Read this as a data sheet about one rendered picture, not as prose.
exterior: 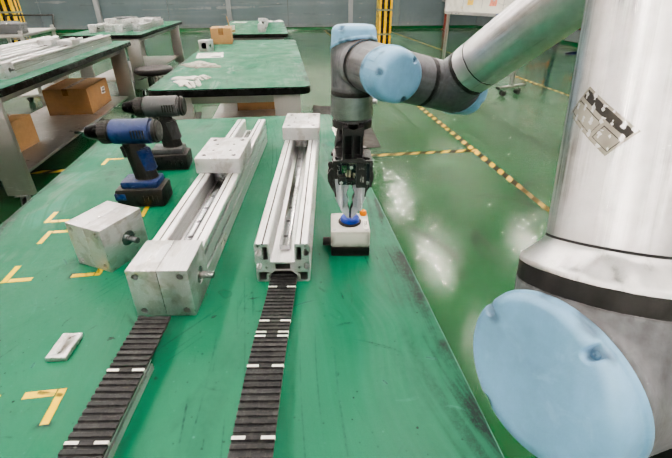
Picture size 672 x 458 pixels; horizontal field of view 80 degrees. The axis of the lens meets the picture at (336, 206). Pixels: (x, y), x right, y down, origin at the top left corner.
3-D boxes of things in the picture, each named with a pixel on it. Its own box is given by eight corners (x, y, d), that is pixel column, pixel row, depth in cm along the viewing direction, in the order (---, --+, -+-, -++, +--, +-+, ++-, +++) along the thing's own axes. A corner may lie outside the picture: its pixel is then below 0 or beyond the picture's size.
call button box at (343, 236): (369, 256, 84) (370, 230, 81) (322, 256, 84) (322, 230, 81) (366, 235, 91) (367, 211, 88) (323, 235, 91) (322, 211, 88)
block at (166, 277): (210, 315, 69) (201, 270, 64) (137, 315, 69) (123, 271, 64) (223, 281, 77) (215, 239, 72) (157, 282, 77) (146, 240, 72)
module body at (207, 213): (210, 281, 77) (203, 244, 73) (157, 282, 77) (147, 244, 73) (267, 142, 147) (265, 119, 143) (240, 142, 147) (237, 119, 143)
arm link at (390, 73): (451, 60, 57) (410, 50, 66) (384, 40, 52) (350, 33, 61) (432, 114, 60) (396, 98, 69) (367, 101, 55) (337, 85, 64)
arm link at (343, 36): (342, 27, 60) (322, 23, 67) (342, 101, 65) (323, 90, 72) (389, 25, 63) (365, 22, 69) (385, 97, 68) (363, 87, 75)
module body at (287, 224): (310, 280, 77) (308, 243, 73) (257, 281, 77) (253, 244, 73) (319, 141, 147) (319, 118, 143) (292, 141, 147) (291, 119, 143)
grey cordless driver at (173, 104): (192, 170, 124) (179, 98, 114) (125, 173, 122) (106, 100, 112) (197, 160, 131) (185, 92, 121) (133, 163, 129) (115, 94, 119)
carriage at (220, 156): (241, 183, 102) (238, 158, 99) (198, 183, 102) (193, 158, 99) (252, 159, 116) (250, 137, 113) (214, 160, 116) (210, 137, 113)
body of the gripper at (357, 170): (331, 191, 73) (330, 126, 68) (331, 172, 81) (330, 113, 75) (373, 191, 74) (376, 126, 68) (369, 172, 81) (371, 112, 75)
